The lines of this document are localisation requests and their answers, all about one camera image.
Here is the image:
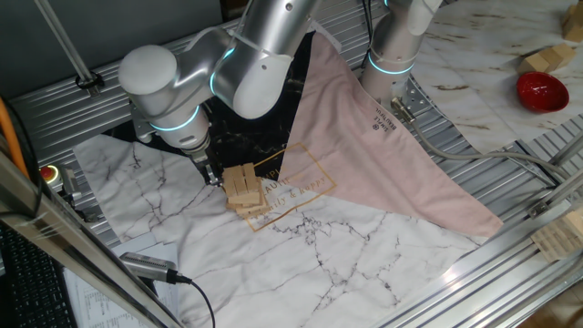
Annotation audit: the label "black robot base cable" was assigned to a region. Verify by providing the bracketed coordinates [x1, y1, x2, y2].
[362, 0, 375, 69]

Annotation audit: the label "orange cable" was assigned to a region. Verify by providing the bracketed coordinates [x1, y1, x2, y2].
[0, 97, 29, 179]

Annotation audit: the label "aluminium frame bar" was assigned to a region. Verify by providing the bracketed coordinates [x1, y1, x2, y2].
[0, 149, 186, 328]

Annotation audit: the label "grey ribbed camera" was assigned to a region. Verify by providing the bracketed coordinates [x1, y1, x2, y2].
[118, 251, 179, 285]

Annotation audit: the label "black keyboard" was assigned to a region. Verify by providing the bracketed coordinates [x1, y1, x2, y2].
[0, 227, 78, 328]

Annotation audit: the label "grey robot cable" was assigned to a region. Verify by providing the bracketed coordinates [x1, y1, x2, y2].
[390, 97, 583, 181]

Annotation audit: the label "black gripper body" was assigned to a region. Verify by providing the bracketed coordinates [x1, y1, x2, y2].
[189, 149, 215, 172]

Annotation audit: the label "white printed paper sheets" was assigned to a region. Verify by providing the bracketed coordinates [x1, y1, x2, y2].
[63, 231, 179, 328]

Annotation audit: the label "grey metal clamp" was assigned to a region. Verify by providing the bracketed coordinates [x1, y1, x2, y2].
[61, 167, 104, 224]

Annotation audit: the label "marble pink black tablecloth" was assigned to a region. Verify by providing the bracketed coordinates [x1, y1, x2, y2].
[72, 31, 505, 328]

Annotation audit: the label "red bowl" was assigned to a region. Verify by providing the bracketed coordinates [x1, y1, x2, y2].
[516, 71, 570, 114]

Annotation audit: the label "red emergency stop button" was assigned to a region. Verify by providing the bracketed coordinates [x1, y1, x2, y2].
[38, 163, 65, 192]

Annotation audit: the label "black camera cable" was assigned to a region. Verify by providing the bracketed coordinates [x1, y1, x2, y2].
[166, 269, 217, 328]

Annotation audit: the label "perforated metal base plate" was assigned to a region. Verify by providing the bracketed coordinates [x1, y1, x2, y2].
[391, 75, 436, 122]

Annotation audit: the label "aluminium table edge rail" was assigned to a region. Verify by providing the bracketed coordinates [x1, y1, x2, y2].
[373, 236, 583, 328]

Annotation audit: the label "aluminium frame strut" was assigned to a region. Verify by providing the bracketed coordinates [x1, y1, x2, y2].
[527, 175, 583, 220]
[546, 130, 583, 169]

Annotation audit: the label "beige marble cloth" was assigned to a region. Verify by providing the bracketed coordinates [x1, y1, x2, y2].
[407, 0, 583, 156]

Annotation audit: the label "thin metal rod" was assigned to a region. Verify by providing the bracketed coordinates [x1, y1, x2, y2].
[34, 0, 100, 97]

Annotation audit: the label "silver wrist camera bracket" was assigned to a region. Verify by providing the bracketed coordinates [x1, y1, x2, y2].
[128, 105, 154, 143]

